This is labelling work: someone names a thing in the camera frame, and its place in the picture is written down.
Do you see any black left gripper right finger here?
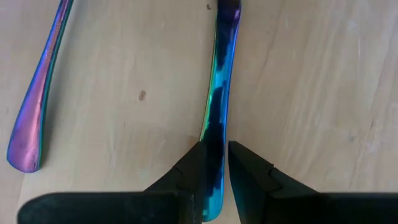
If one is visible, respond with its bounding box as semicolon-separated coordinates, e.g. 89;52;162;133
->
228;140;398;224

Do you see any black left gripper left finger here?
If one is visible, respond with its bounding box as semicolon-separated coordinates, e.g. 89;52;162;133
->
17;141;208;224

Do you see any purple-handled iridescent fork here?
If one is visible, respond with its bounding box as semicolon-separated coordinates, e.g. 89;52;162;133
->
6;0;75;174

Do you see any iridescent rainbow table knife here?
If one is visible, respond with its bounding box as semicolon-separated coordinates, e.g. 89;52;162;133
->
198;0;243;223

